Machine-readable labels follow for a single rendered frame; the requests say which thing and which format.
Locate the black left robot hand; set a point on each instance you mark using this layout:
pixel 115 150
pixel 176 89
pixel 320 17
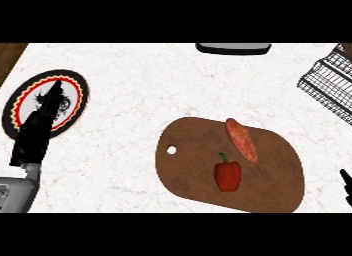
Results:
pixel 33 136

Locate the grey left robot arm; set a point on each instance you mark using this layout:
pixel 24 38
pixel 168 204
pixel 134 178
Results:
pixel 10 195

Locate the brown wooden cutting board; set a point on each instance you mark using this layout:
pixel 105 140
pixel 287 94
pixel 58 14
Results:
pixel 193 166

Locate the red bell pepper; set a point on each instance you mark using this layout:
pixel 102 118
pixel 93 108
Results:
pixel 227 175

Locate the round patterned plate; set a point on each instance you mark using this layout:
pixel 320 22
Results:
pixel 69 96

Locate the orange sweet potato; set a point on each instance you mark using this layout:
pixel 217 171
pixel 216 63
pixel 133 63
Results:
pixel 241 140

